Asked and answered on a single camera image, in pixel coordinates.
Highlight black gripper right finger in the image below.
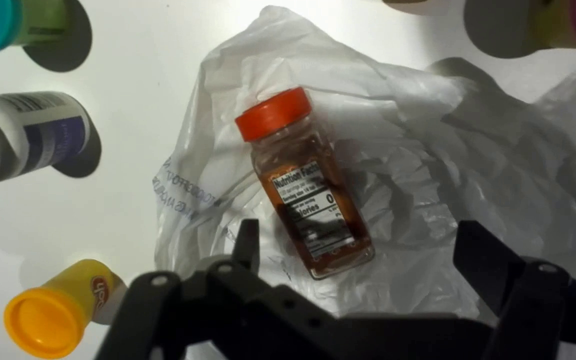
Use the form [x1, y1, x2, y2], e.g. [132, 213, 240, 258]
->
[452, 217, 526, 321]

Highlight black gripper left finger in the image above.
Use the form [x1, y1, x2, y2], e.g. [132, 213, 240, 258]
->
[233, 217, 262, 274]

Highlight spice jar red lid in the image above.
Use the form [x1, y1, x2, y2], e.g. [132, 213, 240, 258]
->
[235, 85, 379, 282]

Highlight white plastic bottle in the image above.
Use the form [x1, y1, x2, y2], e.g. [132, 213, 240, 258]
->
[0, 90, 95, 188]

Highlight yellow tub teal lid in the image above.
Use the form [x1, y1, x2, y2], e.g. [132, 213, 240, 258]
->
[0, 0, 73, 55]

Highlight clear plastic bag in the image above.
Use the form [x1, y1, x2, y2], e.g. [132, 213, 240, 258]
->
[152, 3, 576, 323]

